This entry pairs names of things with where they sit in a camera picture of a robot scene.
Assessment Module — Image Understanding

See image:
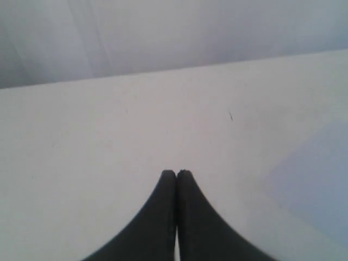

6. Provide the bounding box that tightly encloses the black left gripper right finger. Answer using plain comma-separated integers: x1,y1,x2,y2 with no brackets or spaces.
176,170,268,260

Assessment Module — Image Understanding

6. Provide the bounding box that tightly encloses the white paper sheet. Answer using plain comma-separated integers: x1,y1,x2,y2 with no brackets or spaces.
264,122,347,241

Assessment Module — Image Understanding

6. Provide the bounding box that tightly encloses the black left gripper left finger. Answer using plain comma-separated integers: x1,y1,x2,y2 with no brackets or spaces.
85,170,176,260

